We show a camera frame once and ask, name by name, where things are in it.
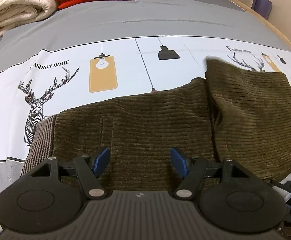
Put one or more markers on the purple board against wall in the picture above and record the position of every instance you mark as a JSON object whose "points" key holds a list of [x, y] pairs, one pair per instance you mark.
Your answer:
{"points": [[262, 7]]}

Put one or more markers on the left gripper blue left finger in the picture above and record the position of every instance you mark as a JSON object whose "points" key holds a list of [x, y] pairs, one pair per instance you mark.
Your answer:
{"points": [[99, 161]]}

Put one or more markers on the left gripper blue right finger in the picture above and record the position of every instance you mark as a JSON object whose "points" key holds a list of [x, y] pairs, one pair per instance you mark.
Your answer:
{"points": [[180, 161]]}

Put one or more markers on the olive green corduroy pants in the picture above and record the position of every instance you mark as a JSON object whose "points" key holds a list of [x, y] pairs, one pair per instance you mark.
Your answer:
{"points": [[231, 113]]}

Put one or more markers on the printed grey white bedsheet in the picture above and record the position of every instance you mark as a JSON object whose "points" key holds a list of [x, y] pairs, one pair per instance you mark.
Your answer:
{"points": [[95, 51]]}

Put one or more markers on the wooden bed frame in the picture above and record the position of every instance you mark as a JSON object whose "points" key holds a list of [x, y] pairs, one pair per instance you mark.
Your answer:
{"points": [[264, 21]]}

